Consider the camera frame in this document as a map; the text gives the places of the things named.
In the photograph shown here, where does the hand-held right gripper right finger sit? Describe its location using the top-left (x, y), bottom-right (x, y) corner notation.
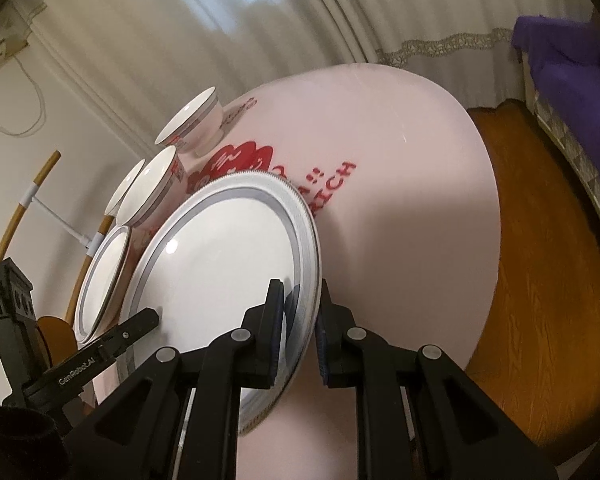
top-left (316, 280), bottom-right (557, 480)

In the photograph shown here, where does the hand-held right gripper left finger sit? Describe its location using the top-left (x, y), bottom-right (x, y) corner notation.
top-left (62, 280), bottom-right (286, 480)

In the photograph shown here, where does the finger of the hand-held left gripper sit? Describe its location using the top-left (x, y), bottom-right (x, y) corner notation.
top-left (92, 308), bottom-right (161, 357)

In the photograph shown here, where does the small white grey-rimmed plate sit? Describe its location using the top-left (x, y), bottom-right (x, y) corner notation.
top-left (74, 226), bottom-right (132, 345)

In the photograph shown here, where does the large white grey-rimmed plate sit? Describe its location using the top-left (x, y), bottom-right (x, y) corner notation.
top-left (117, 170), bottom-right (323, 433)

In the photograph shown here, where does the white grey-rimmed bowl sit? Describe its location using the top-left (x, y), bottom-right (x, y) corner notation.
top-left (117, 146), bottom-right (187, 228)
top-left (155, 86), bottom-right (224, 156)
top-left (105, 159), bottom-right (147, 217)

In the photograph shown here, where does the short wooden bar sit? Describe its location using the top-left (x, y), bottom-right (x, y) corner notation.
top-left (67, 215), bottom-right (116, 321)

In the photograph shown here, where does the long wooden bar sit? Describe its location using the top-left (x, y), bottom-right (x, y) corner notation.
top-left (0, 150), bottom-right (62, 311)

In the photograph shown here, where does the pink printed table cover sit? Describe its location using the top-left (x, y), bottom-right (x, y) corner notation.
top-left (80, 62), bottom-right (501, 480)

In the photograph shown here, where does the white air conditioner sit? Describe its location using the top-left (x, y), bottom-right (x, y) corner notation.
top-left (0, 35), bottom-right (31, 86)

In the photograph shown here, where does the grey-white curtain panel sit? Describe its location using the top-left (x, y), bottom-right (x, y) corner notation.
top-left (330, 0), bottom-right (596, 111)
top-left (10, 0), bottom-right (381, 161)

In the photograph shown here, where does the brown sofa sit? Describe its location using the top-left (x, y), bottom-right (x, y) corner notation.
top-left (517, 50), bottom-right (600, 276)

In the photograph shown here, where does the purple blanket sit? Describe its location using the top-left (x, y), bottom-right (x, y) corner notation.
top-left (511, 15), bottom-right (600, 196)

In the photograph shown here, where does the black fuzzy strap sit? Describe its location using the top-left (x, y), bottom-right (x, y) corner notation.
top-left (0, 407), bottom-right (63, 480)

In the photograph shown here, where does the white power cable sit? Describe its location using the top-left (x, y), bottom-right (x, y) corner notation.
top-left (0, 55), bottom-right (47, 137)

